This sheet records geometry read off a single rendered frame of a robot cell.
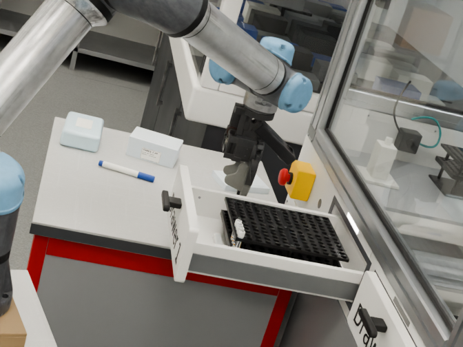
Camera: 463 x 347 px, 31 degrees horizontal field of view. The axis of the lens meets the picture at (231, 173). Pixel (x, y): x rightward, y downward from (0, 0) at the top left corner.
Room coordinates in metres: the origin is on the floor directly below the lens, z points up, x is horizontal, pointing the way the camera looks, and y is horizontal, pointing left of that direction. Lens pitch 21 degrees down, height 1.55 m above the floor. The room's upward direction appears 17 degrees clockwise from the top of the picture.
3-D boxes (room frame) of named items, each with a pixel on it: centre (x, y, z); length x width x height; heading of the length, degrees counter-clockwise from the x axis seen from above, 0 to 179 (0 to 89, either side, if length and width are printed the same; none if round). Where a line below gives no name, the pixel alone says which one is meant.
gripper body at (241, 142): (1.74, -0.01, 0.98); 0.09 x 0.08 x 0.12; 100
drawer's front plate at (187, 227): (1.45, 0.07, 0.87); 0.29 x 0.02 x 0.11; 13
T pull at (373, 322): (1.21, -0.29, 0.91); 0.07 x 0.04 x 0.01; 13
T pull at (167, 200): (1.44, 0.09, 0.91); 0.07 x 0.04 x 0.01; 13
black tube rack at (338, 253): (1.50, -0.13, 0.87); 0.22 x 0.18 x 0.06; 103
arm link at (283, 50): (1.74, -0.01, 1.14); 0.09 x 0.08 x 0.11; 138
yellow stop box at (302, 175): (1.84, -0.16, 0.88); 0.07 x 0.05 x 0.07; 13
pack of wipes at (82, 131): (1.98, 0.39, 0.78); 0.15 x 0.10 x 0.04; 10
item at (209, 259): (1.50, -0.14, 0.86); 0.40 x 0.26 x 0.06; 103
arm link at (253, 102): (1.74, -0.02, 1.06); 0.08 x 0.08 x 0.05
